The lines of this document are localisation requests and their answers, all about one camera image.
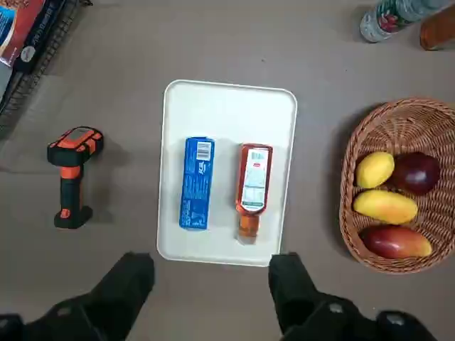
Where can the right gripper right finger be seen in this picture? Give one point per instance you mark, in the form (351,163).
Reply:
(302,305)

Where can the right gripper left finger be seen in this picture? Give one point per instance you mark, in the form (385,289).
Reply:
(106,302)

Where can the orange and black barcode scanner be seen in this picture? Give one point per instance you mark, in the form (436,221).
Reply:
(71,184)

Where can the blue Oreo cookie box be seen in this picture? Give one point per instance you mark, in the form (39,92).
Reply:
(197,184)

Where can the white rectangular tray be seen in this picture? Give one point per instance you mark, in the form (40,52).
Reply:
(227,113)

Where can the red and yellow mango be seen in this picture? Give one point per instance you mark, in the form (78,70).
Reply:
(394,242)

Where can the long yellow mango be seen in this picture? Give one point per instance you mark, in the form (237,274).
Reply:
(385,206)

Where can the amber tea bottle white label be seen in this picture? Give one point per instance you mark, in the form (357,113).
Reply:
(254,177)

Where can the small yellow mango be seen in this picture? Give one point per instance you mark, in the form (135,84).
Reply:
(375,170)

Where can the brown wicker basket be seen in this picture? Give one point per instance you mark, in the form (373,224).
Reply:
(437,120)

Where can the dark blue cookie box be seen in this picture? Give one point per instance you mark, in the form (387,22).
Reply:
(32,32)

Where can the clear water bottle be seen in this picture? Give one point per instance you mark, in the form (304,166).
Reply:
(387,19)

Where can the amber drink bottle white cap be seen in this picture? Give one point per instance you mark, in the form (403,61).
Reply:
(439,32)

